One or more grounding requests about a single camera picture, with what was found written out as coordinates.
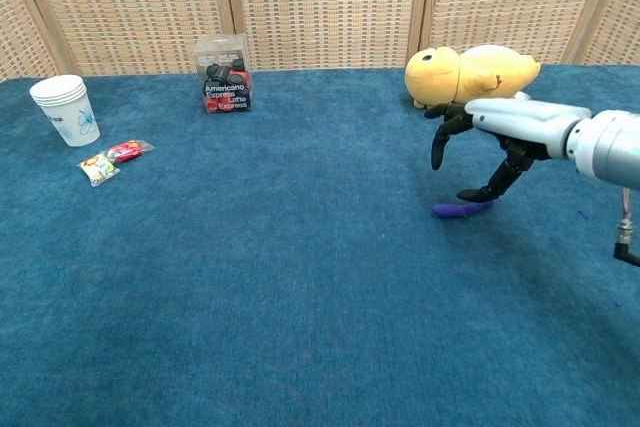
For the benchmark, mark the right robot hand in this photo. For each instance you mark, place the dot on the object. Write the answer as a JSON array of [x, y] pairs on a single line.
[[520, 119]]

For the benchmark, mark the small purple object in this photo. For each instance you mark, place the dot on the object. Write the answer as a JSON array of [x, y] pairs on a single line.
[[450, 210]]

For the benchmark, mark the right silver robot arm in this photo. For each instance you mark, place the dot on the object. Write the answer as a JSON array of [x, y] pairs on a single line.
[[610, 147]]

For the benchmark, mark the yellow plush duck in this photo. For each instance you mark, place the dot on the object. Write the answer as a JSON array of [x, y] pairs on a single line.
[[450, 77]]

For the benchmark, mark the clear box of coffee capsules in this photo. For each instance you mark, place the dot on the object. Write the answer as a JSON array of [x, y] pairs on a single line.
[[225, 87]]

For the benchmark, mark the blue table cloth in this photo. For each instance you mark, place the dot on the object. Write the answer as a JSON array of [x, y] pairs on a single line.
[[250, 272]]

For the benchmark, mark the red candy packet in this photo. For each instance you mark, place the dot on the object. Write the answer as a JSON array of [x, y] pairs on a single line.
[[127, 150]]

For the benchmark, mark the yellow candy packet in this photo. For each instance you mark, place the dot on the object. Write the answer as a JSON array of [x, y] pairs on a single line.
[[100, 169]]

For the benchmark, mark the stack of white paper cups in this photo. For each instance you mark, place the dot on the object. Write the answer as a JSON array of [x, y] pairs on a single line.
[[70, 117]]

